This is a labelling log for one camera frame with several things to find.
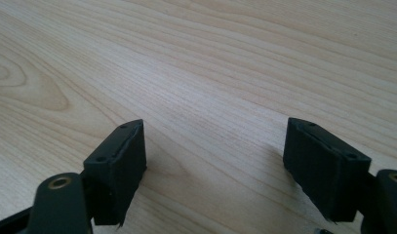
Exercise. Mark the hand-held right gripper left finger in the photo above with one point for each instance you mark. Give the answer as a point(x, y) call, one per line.
point(116, 175)

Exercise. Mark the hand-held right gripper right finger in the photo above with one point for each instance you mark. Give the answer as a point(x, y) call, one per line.
point(326, 175)

